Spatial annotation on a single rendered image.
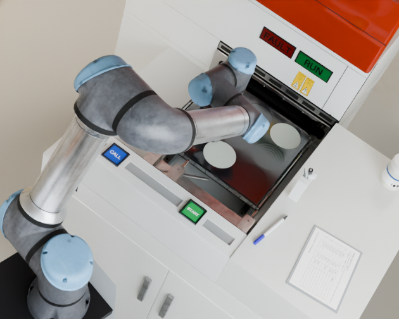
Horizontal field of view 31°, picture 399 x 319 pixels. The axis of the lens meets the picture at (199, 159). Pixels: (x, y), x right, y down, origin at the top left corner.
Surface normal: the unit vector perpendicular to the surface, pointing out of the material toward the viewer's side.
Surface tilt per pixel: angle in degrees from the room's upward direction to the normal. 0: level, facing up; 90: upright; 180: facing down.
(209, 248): 90
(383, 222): 0
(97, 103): 70
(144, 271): 90
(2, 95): 0
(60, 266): 8
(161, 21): 90
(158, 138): 65
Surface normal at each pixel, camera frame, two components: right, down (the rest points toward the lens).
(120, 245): -0.55, 0.58
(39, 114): 0.25, -0.57
